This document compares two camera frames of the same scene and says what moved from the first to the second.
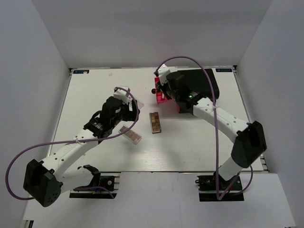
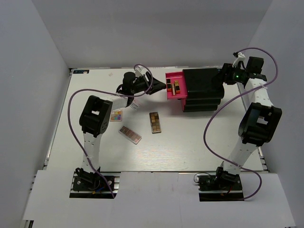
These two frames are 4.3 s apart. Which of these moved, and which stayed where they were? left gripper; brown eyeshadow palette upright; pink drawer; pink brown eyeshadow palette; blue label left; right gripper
Moved: left gripper; pink drawer; right gripper
Stayed: brown eyeshadow palette upright; pink brown eyeshadow palette; blue label left
